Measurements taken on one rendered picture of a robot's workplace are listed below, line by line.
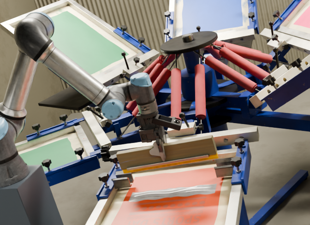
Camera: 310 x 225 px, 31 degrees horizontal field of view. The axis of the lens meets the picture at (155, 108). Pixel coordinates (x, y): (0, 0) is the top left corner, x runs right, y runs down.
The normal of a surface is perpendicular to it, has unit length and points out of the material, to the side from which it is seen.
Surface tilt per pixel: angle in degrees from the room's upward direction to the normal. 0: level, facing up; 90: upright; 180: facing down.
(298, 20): 32
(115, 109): 90
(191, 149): 90
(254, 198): 0
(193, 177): 0
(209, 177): 0
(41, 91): 90
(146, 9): 90
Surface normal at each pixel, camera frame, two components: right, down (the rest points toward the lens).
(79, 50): 0.17, -0.73
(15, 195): -0.34, 0.42
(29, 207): 0.91, -0.09
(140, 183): -0.25, -0.90
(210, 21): -0.33, -0.55
